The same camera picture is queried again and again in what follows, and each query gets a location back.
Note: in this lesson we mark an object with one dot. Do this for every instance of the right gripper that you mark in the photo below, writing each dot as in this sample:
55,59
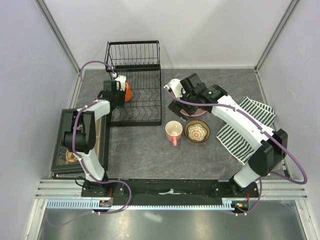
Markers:
176,106

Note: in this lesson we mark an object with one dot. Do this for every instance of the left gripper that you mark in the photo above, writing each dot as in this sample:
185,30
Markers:
121,103

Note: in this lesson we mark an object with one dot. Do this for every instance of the orange mug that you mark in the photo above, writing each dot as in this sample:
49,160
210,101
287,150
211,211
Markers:
128,92

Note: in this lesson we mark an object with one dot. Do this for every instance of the pink mug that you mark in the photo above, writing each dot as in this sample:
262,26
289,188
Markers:
173,131

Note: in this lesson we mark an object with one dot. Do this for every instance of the pink plate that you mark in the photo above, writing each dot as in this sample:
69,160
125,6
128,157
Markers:
198,113

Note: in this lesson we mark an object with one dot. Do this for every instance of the beige patterned cup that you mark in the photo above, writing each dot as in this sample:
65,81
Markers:
193,122

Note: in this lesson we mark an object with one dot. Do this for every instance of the white patterned bowl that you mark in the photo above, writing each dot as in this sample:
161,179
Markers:
197,132

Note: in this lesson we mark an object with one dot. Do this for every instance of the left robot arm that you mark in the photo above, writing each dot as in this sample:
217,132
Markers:
78,133

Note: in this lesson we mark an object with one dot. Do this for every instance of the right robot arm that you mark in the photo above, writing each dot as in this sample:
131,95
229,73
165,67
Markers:
248,136

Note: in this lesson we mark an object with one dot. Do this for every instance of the green striped towel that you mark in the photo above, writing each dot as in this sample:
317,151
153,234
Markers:
234,143

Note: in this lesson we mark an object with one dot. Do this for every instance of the black glass-lid organizer box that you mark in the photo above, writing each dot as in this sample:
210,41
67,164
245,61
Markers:
64,162

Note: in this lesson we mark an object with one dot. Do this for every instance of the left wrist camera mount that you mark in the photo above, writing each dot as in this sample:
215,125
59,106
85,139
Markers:
120,81

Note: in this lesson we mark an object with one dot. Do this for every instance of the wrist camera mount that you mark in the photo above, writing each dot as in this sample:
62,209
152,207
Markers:
175,86
120,81

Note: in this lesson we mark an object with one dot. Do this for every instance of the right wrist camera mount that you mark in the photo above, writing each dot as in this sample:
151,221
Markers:
175,86

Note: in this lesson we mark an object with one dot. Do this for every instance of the black wire dish rack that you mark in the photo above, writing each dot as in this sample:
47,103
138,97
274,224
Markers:
140,62

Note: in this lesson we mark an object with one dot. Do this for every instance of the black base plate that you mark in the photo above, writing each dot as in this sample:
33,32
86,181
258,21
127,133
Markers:
175,191

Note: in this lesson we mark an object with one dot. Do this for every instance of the aluminium frame rail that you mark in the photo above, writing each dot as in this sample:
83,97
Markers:
71,188

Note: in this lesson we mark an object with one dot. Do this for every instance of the blue cable duct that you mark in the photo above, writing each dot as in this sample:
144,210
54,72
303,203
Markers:
90,204

